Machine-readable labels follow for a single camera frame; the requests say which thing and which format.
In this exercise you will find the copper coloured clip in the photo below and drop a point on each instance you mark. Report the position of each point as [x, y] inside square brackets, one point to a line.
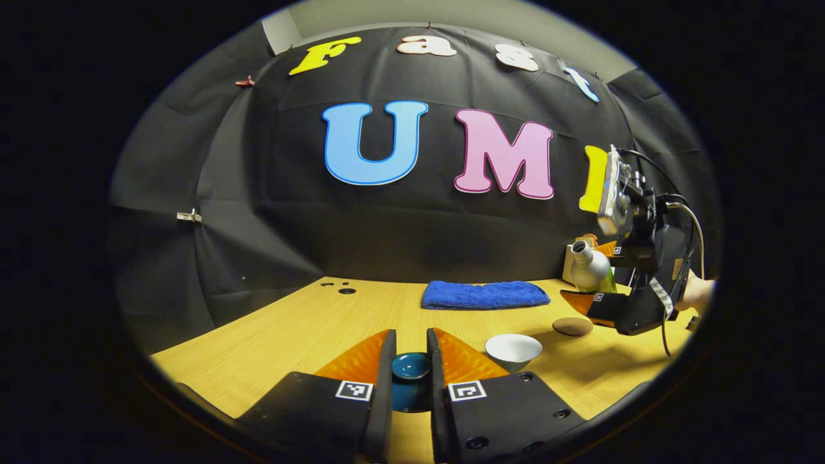
[245, 82]

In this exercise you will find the teal teacup with white inside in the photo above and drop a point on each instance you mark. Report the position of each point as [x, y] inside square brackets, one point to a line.
[512, 351]

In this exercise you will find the blue folded towel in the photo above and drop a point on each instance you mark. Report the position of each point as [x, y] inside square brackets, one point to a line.
[483, 295]

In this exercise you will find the silver water bottle green label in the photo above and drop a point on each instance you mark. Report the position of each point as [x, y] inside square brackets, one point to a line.
[590, 270]

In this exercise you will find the toasted bread slice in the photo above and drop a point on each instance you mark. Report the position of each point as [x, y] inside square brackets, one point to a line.
[588, 239]

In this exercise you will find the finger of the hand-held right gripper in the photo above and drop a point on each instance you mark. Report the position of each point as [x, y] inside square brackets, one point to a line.
[609, 250]
[583, 301]

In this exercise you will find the black backdrop cloth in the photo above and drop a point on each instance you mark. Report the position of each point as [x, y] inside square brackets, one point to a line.
[387, 245]

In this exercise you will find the teal teacup lid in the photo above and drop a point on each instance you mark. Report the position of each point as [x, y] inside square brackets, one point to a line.
[411, 367]

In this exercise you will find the silver metal clip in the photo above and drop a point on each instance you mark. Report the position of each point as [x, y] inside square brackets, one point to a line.
[189, 216]

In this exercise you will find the round brown coaster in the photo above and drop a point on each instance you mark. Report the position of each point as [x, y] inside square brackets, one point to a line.
[572, 326]

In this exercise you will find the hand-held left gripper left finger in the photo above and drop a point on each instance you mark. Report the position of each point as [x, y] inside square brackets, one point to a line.
[385, 412]

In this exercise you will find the white toaster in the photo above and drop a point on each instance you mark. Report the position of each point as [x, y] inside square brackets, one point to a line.
[568, 267]

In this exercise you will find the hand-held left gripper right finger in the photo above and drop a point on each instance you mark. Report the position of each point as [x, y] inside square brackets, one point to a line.
[437, 412]

